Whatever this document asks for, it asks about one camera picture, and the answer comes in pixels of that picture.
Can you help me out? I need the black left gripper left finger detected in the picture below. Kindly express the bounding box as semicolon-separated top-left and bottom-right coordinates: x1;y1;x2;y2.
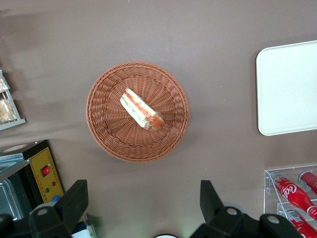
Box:
29;179;89;238

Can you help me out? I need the triangle sandwich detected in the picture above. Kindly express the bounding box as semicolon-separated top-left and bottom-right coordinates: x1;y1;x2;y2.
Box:
119;87;165;131

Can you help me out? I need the clear bag of crackers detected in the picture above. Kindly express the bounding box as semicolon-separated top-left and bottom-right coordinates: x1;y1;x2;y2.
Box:
0;98;16;124
0;70;10;93

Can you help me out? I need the steel warmer pan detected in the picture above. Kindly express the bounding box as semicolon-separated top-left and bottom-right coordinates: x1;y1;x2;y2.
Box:
0;178;23;221

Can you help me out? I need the black food warmer yellow panel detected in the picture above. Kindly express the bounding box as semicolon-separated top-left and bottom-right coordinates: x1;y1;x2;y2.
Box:
0;140;98;238

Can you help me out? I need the large brown wicker basket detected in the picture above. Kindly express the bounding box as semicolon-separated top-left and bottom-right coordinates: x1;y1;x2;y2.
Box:
86;61;190;164

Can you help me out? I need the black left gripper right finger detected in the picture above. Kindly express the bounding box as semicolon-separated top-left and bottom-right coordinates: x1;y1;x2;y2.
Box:
200;180;261;238

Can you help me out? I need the clear acrylic bottle rack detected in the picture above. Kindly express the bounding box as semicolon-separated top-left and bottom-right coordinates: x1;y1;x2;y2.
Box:
264;164;317;238

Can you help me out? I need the red cola bottle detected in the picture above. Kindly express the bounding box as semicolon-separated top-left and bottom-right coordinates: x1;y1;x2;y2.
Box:
271;173;317;221
298;171;317;195
284;209;317;238

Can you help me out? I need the beige plastic tray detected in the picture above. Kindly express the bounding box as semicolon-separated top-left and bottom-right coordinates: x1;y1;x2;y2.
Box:
256;40;317;136

